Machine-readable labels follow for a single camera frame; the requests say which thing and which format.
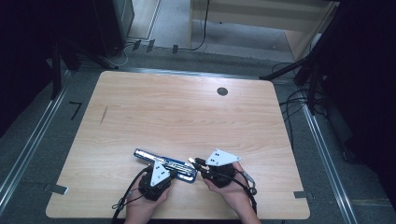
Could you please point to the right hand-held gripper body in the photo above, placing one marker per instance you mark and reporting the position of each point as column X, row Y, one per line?
column 222, row 158

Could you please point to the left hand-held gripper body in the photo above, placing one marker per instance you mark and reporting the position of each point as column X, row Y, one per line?
column 158, row 177

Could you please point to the blue stapler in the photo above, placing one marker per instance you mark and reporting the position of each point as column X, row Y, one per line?
column 146, row 154

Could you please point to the person's left hand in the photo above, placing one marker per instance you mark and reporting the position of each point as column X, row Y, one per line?
column 140, row 207

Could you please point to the person's right hand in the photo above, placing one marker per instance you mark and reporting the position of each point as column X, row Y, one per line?
column 236, row 193

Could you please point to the black round table grommet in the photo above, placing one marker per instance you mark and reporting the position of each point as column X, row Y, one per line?
column 222, row 91

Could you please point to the black metal stand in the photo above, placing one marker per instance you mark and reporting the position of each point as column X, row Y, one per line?
column 313, row 87
column 56, row 71

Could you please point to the light wooden furniture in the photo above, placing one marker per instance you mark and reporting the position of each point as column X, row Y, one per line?
column 264, row 12

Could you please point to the black computer tower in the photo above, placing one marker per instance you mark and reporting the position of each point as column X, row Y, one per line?
column 113, row 25

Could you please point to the dark curtain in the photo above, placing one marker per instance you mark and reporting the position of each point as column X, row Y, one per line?
column 21, row 46
column 367, row 77

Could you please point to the metal floor rail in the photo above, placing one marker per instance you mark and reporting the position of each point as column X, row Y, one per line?
column 186, row 73
column 327, row 168
column 31, row 146

